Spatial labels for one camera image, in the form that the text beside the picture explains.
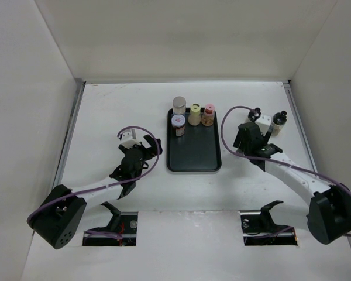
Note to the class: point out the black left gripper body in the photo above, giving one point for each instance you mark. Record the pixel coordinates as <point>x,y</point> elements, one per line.
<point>146,153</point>

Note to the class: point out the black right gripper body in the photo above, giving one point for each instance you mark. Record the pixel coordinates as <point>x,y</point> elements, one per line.
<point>242,146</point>

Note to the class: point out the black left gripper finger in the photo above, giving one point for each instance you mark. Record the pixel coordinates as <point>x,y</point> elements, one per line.
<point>123,149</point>
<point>155,147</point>

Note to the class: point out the dark sauce jar white lid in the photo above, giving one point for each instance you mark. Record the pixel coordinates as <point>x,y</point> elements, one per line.
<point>178,124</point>

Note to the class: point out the tall jar silver lid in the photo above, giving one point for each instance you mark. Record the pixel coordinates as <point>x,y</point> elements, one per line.
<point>179,105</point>

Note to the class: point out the pink cap spice bottle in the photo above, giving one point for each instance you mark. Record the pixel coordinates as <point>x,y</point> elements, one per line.
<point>208,115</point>

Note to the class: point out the yellow cap spice bottle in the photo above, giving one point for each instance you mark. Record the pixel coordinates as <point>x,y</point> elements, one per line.
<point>194,117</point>

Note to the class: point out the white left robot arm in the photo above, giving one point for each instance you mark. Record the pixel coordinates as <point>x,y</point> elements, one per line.
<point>58,217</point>

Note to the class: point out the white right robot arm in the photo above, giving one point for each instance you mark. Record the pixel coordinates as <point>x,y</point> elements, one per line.
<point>329,214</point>

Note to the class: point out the black pump bottle left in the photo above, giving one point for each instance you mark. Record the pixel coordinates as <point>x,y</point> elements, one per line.
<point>254,115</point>

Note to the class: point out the black pump bottle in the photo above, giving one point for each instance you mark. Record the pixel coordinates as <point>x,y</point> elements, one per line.
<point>278,121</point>
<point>254,115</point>

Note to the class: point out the black pump bottle right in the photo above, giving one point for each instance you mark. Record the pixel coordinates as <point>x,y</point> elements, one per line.
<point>278,121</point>

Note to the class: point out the black rectangular tray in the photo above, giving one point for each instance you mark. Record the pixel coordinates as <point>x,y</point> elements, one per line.
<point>197,150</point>

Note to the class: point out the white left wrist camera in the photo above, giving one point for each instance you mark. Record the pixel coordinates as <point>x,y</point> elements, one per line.
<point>128,138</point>

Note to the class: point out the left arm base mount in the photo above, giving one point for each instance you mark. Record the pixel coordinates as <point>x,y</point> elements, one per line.
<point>120,231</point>

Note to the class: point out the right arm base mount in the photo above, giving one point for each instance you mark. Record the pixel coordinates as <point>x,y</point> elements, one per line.
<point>259,228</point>

